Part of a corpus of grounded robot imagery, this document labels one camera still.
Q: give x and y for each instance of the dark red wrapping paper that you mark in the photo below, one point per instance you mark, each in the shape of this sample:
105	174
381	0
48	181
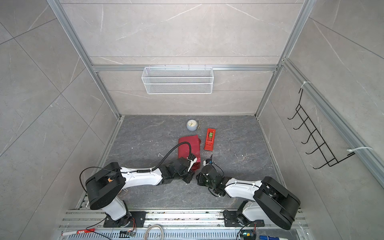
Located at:
183	150

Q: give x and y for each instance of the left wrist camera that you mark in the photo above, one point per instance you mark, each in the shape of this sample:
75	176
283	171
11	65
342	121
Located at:
188	162

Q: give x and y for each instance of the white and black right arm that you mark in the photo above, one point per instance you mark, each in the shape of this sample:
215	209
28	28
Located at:
262	198

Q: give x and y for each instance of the aluminium front rail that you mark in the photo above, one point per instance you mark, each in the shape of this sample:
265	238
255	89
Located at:
177	225

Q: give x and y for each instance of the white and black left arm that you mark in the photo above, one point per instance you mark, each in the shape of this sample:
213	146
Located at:
104	186

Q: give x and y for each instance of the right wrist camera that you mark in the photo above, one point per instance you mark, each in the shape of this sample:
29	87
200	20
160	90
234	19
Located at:
208	165

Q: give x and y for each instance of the blue and white marker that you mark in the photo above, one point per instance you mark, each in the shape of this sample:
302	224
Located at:
271	238

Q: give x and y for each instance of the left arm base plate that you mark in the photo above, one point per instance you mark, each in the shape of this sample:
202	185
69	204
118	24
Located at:
139	218

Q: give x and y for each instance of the black wire hook rack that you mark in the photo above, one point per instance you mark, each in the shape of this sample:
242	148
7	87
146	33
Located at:
315	136

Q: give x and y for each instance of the small round white clock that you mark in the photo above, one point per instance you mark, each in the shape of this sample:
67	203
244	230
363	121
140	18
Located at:
192	125

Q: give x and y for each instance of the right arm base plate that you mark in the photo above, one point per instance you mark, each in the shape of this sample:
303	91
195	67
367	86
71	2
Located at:
237	219

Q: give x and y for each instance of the red tape dispenser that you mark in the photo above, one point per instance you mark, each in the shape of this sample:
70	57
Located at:
210	138

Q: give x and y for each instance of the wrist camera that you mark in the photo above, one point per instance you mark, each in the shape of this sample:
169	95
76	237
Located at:
188	162
208	165

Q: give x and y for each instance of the white wire mesh basket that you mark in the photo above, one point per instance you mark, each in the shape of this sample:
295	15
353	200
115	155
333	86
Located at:
178	80

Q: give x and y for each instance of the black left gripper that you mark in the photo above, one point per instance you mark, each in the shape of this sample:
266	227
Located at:
191	177

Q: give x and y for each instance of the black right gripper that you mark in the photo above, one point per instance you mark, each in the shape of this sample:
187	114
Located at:
199	181

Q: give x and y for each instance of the red and white marker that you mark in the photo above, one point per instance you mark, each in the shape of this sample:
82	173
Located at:
64	234

